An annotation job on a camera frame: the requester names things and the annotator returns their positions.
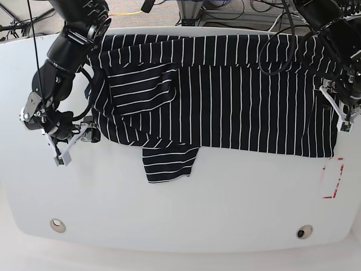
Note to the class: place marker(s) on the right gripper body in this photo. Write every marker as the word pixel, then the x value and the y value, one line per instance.
pixel 35 116

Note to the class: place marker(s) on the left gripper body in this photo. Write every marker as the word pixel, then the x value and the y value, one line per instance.
pixel 345 82

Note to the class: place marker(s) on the black white striped T-shirt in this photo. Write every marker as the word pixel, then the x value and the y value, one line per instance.
pixel 172 95

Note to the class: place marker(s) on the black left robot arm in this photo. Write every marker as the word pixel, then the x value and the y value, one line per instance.
pixel 341 40

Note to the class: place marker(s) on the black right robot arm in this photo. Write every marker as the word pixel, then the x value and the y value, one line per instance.
pixel 85 23

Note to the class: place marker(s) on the red tape rectangle marking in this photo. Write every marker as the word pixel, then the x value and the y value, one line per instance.
pixel 331 177

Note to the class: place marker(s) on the black tripod legs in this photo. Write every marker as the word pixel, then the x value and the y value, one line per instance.
pixel 16 17

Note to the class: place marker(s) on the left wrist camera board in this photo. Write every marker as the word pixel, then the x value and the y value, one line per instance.
pixel 346 127

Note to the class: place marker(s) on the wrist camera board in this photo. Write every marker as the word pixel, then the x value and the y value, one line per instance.
pixel 62 159
pixel 346 127

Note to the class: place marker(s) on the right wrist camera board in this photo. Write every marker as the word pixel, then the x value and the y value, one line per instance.
pixel 62 159

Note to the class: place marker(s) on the left table cable grommet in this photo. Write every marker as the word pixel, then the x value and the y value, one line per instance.
pixel 57 225

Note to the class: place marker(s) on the table cable grommet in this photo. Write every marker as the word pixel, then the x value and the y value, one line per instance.
pixel 57 225
pixel 304 232

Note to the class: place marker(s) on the right table cable grommet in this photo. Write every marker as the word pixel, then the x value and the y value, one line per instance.
pixel 304 232

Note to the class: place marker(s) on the aluminium frame stand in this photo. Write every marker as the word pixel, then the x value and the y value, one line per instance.
pixel 189 12

